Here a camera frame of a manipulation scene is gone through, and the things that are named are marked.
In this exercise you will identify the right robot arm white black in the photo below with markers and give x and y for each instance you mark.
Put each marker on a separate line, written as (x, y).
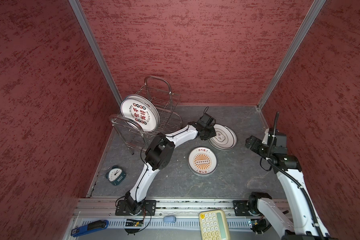
(305, 223)

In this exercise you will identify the aluminium rail frame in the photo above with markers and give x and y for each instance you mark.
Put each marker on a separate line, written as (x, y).
(186, 212)

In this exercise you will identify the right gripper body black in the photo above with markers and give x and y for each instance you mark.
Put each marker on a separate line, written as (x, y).
(257, 146)

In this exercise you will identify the yellow calculator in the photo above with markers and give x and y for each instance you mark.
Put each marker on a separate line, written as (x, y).
(214, 225)

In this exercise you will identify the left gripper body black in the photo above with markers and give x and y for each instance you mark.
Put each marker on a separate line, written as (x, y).
(209, 132)

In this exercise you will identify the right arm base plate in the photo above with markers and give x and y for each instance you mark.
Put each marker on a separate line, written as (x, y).
(241, 208)

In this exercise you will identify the small circuit board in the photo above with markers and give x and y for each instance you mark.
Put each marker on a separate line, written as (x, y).
(260, 226)
(134, 223)

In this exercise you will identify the right corner aluminium post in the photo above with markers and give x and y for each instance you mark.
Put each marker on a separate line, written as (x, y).
(305, 26)

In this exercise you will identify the front white plate red pattern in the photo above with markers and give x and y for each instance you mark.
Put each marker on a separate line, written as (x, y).
(139, 113)

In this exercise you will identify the stainless steel dish rack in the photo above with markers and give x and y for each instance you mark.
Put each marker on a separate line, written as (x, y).
(158, 91)

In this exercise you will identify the round gauge on table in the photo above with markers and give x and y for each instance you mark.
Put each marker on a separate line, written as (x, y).
(115, 175)

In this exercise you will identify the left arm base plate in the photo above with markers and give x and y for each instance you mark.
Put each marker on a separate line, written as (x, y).
(148, 207)

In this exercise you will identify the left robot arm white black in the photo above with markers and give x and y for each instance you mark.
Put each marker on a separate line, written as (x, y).
(159, 153)

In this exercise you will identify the left corner aluminium post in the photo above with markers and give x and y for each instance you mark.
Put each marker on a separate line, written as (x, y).
(85, 26)

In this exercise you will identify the right small circuit board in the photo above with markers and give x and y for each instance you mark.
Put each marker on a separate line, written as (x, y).
(260, 226)

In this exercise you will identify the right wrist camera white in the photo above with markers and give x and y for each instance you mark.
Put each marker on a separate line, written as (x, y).
(266, 137)

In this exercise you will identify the light blue eraser block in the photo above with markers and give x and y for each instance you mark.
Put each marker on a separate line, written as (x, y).
(169, 219)

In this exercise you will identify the white plate grey outline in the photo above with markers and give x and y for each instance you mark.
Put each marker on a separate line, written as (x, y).
(225, 138)

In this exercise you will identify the corner aluminium post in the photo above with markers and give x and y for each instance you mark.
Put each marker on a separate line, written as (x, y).
(85, 26)
(305, 26)

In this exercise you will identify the blue black tool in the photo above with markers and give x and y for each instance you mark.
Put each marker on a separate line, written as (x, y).
(90, 228)

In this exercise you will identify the left small circuit board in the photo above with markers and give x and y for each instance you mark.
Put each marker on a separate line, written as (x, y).
(134, 223)

